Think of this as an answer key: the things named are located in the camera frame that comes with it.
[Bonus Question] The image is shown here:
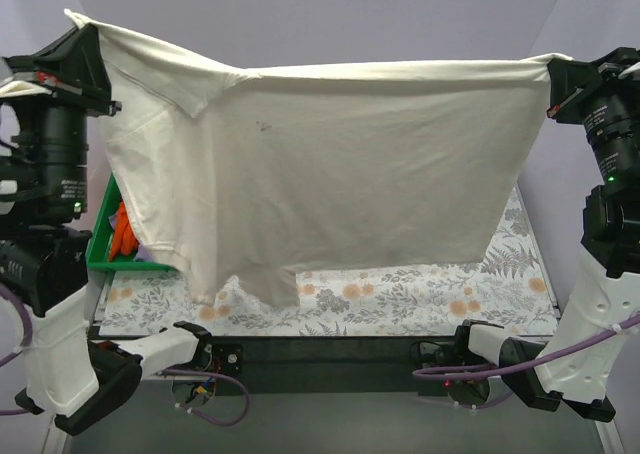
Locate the cream white t shirt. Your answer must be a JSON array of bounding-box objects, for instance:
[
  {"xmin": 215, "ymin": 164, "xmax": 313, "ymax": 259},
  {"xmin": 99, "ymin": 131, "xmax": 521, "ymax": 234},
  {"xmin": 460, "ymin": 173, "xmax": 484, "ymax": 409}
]
[{"xmin": 69, "ymin": 12, "xmax": 550, "ymax": 306}]

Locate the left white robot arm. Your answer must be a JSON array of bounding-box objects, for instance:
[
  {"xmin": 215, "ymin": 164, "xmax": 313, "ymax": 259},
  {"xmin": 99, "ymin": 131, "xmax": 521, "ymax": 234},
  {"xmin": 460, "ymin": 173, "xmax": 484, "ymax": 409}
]
[{"xmin": 1, "ymin": 25, "xmax": 213, "ymax": 435}]

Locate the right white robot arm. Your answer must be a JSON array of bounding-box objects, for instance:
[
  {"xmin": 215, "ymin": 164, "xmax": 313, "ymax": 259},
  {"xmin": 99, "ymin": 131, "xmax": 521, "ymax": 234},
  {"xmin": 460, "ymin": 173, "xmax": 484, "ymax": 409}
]
[{"xmin": 452, "ymin": 47, "xmax": 639, "ymax": 422}]

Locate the orange t shirt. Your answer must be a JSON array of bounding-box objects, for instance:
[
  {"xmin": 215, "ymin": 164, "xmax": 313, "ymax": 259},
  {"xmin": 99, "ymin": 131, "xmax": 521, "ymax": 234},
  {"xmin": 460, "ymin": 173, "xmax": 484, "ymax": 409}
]
[{"xmin": 108, "ymin": 201, "xmax": 139, "ymax": 261}]

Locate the green plastic tray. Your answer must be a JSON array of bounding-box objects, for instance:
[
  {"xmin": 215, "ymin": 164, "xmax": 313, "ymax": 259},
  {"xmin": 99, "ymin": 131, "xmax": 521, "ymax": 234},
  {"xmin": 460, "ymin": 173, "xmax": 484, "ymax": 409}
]
[{"xmin": 86, "ymin": 176, "xmax": 172, "ymax": 272}]

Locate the purple t shirt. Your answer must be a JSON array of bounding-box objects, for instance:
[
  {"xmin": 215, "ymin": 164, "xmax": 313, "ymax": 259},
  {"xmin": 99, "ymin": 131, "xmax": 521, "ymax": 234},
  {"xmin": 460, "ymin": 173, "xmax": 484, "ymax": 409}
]
[{"xmin": 110, "ymin": 242, "xmax": 153, "ymax": 262}]

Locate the floral patterned table mat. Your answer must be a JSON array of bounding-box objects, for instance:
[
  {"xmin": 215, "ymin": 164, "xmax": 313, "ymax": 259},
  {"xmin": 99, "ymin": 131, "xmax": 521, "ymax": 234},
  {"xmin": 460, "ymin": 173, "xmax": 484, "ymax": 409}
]
[{"xmin": 94, "ymin": 191, "xmax": 558, "ymax": 338}]

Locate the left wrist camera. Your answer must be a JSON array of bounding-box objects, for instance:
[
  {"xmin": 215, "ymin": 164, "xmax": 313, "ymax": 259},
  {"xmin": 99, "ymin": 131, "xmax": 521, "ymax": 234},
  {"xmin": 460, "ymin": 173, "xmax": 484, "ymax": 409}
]
[{"xmin": 0, "ymin": 80, "xmax": 52, "ymax": 100}]

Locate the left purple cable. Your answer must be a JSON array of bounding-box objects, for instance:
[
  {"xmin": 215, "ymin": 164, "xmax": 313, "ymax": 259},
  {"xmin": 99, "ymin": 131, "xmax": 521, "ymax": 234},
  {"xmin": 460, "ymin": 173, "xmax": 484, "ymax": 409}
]
[{"xmin": 0, "ymin": 281, "xmax": 251, "ymax": 428}]

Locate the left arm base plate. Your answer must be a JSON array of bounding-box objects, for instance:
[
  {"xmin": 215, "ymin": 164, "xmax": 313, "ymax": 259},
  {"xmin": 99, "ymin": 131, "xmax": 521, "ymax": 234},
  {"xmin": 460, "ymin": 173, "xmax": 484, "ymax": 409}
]
[{"xmin": 204, "ymin": 343, "xmax": 244, "ymax": 376}]

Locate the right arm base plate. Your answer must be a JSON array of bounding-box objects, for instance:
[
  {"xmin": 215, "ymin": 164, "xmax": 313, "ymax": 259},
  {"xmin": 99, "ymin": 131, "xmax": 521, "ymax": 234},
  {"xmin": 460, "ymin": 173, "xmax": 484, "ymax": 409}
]
[{"xmin": 408, "ymin": 340, "xmax": 464, "ymax": 376}]

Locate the aluminium frame rail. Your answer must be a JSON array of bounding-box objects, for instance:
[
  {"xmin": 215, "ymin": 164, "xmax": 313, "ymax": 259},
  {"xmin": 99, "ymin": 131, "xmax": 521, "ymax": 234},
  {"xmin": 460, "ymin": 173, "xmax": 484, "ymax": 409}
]
[{"xmin": 42, "ymin": 381, "xmax": 625, "ymax": 453}]

